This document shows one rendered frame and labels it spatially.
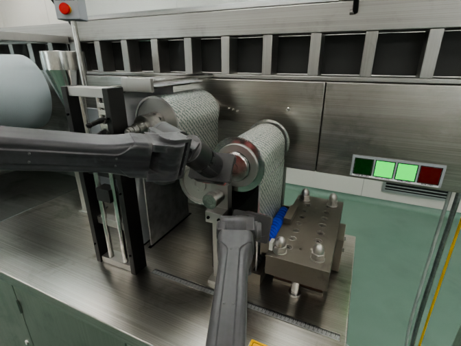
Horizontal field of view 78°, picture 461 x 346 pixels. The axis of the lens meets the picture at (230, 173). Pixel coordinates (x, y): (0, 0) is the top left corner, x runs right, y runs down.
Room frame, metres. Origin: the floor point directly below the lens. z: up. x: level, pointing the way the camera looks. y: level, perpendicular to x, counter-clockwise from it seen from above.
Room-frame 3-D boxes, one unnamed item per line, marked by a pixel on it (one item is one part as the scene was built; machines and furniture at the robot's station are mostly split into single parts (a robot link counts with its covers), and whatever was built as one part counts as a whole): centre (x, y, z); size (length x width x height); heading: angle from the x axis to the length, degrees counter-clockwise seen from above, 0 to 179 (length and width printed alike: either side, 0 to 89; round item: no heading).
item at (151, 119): (0.77, 0.22, 1.34); 0.06 x 0.06 x 0.06; 65
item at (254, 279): (0.77, -0.12, 0.92); 0.28 x 0.04 x 0.04; 155
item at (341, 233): (0.73, -0.34, 0.97); 0.10 x 0.03 x 0.11; 155
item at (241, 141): (0.69, -0.02, 1.25); 0.15 x 0.01 x 0.15; 65
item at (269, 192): (0.77, -0.12, 1.11); 0.23 x 0.01 x 0.18; 155
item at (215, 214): (0.66, 0.03, 1.05); 0.06 x 0.05 x 0.31; 155
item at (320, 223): (0.76, -0.25, 1.00); 0.40 x 0.16 x 0.06; 155
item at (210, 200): (0.63, 0.05, 1.18); 0.04 x 0.02 x 0.04; 65
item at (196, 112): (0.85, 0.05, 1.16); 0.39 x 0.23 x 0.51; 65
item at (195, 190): (0.85, 0.04, 1.18); 0.26 x 0.12 x 0.12; 155
